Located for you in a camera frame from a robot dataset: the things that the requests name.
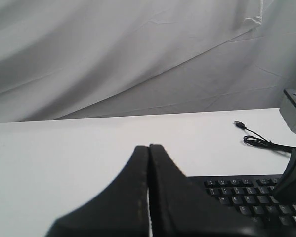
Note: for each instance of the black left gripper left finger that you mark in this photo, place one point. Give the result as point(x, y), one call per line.
point(120, 210)

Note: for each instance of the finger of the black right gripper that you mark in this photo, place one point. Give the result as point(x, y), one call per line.
point(180, 208)

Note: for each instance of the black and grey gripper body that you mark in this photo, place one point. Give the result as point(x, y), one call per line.
point(288, 109)

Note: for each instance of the black curved left gripper right finger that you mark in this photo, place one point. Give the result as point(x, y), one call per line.
point(285, 189)

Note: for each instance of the black acer keyboard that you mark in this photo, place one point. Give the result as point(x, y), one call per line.
point(252, 196)

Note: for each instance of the grey backdrop cloth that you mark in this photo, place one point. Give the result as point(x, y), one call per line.
point(74, 59)

